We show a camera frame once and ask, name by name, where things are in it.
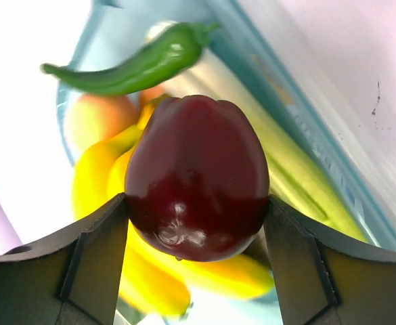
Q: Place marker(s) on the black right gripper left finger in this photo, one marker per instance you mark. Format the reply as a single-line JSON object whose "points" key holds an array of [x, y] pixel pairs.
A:
{"points": [[70, 276]]}

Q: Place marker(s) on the red apple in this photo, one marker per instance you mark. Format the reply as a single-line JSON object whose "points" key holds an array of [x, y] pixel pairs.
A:
{"points": [[197, 182]]}

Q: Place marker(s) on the green chili pepper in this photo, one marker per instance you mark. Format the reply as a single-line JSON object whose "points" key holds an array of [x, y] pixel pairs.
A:
{"points": [[176, 49]]}

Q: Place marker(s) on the yellow green corn cob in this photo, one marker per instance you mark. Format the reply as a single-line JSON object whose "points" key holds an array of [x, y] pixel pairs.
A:
{"points": [[285, 152]]}

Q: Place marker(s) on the orange peach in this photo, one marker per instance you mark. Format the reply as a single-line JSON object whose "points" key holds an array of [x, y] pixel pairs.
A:
{"points": [[93, 118]]}

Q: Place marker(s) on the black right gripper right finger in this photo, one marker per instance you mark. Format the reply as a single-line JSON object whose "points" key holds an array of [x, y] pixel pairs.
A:
{"points": [[325, 277]]}

